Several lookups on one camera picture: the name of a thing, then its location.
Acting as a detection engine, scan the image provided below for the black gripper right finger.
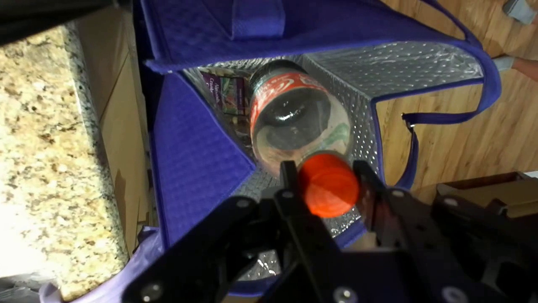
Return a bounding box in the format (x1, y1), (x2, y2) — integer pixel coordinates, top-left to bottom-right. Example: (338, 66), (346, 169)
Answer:
(352, 160), (510, 303)

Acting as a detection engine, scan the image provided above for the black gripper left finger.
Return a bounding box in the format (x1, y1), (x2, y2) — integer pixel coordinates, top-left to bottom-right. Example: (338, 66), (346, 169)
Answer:
(121, 160), (352, 303)

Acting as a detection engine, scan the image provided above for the Coca-Cola plastic bottle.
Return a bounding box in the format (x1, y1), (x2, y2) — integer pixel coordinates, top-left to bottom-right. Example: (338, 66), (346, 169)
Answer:
(246, 59), (363, 221)

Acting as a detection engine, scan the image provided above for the blue insulated bag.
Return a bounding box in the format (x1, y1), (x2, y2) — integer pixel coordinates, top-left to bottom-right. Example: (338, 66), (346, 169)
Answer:
(39, 0), (503, 303)

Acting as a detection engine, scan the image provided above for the brown cardboard box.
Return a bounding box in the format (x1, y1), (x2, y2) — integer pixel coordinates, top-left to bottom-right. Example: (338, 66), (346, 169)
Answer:
(434, 170), (538, 222)

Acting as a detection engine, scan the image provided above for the purple green snack packet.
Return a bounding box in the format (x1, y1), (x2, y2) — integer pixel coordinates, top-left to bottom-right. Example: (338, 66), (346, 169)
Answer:
(199, 71), (249, 140)

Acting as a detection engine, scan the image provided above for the wooden base cabinet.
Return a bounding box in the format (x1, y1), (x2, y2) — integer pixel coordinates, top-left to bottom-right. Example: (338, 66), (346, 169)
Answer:
(71, 7), (160, 254)

